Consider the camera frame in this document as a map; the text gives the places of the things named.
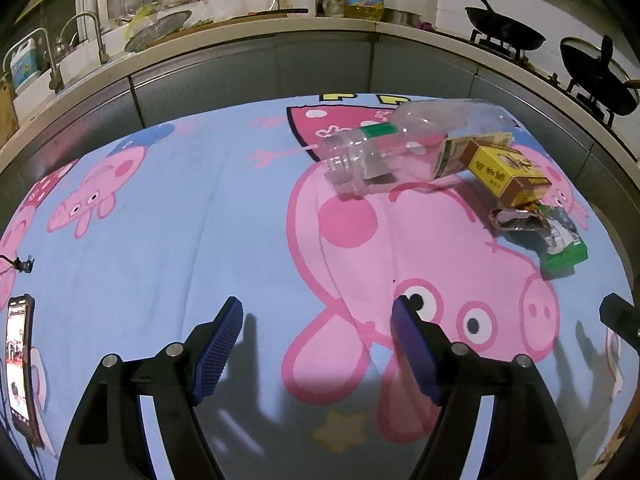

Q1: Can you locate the black smartphone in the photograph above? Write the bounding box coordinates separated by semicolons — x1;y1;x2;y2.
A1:
4;294;46;448

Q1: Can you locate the steel gooseneck faucet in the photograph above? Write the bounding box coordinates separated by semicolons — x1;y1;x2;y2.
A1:
60;11;109;66
2;27;66;93

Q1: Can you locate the round glass pot lid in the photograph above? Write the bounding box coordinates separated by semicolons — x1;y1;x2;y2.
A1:
124;10;193;53

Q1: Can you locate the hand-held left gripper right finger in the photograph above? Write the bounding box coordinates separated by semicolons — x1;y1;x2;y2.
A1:
391;296;562;480

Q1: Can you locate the small wooden cutting board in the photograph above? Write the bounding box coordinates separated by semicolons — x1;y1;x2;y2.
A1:
0;72;20;138

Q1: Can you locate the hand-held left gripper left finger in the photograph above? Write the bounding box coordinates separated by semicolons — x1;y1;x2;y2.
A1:
55;296;245;480

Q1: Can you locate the large wooden cutting board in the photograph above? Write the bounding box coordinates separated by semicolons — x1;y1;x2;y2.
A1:
150;7;310;46

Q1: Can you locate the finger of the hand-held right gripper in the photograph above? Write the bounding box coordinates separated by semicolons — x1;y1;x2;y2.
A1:
599;294;640;348

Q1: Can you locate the small metal bowl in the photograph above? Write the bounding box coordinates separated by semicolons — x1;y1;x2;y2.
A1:
382;8;423;26

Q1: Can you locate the yellow brown small box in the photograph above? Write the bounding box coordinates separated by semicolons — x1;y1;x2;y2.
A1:
467;141;553;208

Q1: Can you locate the black power plug cable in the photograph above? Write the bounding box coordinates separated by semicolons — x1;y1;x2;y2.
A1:
0;255;37;275

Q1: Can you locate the beige green paper box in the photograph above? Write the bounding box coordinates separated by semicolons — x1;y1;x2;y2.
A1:
431;132;515;182

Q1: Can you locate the black wok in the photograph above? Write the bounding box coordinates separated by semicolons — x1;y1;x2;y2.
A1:
559;35;640;117

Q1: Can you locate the white dish tub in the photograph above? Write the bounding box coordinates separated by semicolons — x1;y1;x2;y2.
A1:
107;0;281;36

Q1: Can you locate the cartoon pig printed cloth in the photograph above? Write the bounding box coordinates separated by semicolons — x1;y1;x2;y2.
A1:
0;91;631;480

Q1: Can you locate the clear plastic bottle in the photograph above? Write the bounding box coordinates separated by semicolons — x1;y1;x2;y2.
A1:
317;99;518;196

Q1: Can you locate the glass wok lid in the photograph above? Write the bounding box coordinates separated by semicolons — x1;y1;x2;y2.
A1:
560;36;640;92

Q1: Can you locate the white blue detergent jug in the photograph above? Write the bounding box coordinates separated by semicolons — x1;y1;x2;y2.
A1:
10;40;41;93

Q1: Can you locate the black frying pan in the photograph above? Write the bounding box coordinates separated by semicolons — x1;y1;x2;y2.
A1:
461;0;547;53

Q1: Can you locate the black gas stove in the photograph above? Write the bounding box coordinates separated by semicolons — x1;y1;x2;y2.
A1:
435;25;640;161

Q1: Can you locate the silver foil wrapper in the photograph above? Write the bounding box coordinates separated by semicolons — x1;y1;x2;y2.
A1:
489;200;558;253

